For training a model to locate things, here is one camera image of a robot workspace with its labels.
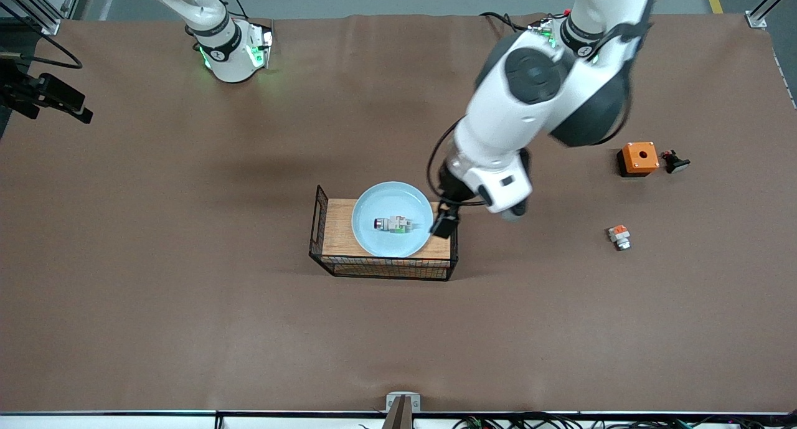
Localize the red pushbutton switch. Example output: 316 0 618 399
374 215 415 235

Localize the light blue plate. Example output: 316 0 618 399
351 181 435 258

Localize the brown table cover sheet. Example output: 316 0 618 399
0 13 797 414

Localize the black wire rack wooden top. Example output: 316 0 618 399
309 185 460 282

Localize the orange button enclosure box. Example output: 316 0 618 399
616 141 661 178

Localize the small black red switch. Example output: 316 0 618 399
661 150 691 174

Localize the tangled black cable bundle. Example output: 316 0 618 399
453 412 797 429

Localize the white table edge rail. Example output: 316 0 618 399
0 410 797 429

